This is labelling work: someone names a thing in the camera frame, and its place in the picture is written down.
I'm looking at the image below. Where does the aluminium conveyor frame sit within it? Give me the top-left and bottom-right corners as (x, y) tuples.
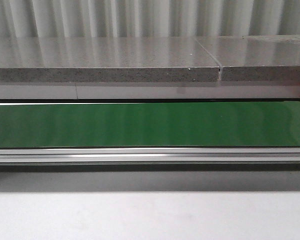
(0, 147), (300, 172)

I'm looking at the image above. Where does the grey stone ledge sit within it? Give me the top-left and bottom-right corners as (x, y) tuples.
(0, 35), (300, 84)

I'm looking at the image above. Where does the green conveyor belt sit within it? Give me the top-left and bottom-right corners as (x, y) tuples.
(0, 101), (300, 149)

